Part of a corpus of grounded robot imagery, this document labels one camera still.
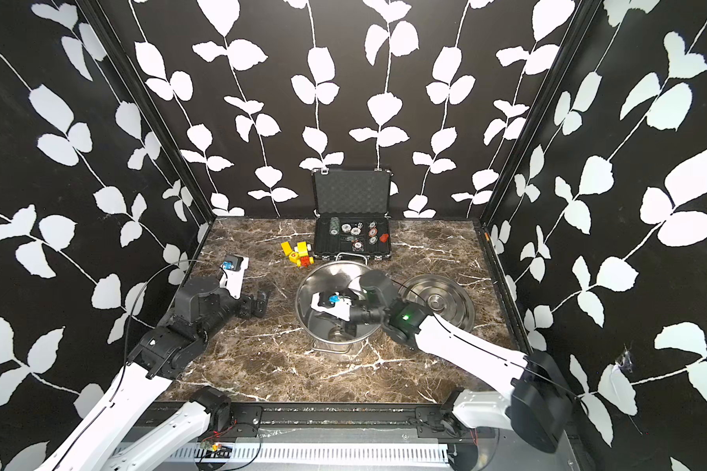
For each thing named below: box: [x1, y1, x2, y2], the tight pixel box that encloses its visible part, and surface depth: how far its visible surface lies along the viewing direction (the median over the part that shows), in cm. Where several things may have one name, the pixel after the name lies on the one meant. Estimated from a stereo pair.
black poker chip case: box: [311, 167, 394, 265], surface depth 113 cm
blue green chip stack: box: [328, 215, 340, 236], surface depth 117 cm
